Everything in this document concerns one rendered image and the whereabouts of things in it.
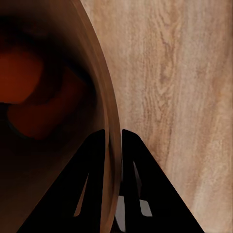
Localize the trash can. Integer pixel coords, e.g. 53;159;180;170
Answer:
0;0;122;233

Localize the can of soda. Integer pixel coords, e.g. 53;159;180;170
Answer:
5;58;92;140
0;28;60;106

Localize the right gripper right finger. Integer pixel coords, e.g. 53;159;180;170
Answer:
121;129;205;233

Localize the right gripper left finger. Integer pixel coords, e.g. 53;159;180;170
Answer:
17;129;106;233

